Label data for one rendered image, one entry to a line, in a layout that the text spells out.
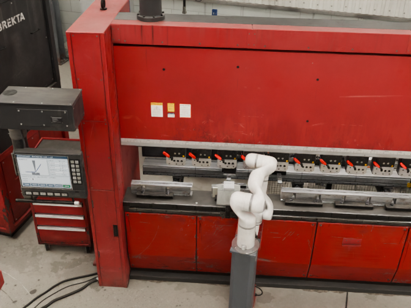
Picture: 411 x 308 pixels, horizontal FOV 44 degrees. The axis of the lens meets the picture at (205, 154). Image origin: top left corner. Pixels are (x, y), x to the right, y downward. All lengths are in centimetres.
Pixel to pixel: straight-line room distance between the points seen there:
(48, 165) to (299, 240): 209
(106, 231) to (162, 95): 125
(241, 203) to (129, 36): 136
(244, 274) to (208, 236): 76
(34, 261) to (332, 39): 329
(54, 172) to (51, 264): 162
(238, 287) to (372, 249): 129
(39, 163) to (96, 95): 60
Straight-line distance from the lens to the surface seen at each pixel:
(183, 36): 351
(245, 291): 372
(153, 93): 371
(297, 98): 370
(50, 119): 335
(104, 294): 463
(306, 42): 352
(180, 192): 415
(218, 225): 418
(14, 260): 513
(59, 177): 355
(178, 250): 439
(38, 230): 494
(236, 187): 406
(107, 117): 363
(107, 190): 397
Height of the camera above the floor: 335
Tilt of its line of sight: 32 degrees down
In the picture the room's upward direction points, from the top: 1 degrees clockwise
